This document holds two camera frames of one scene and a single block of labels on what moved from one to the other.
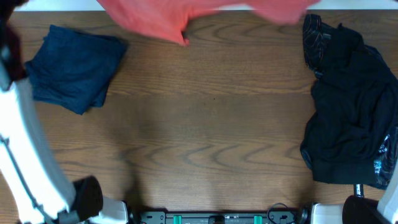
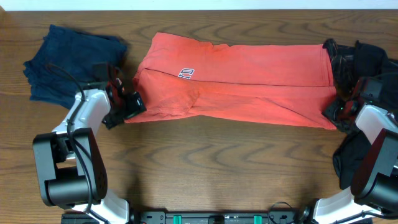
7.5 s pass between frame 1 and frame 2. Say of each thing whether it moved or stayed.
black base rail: stayed
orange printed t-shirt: moved
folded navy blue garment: stayed
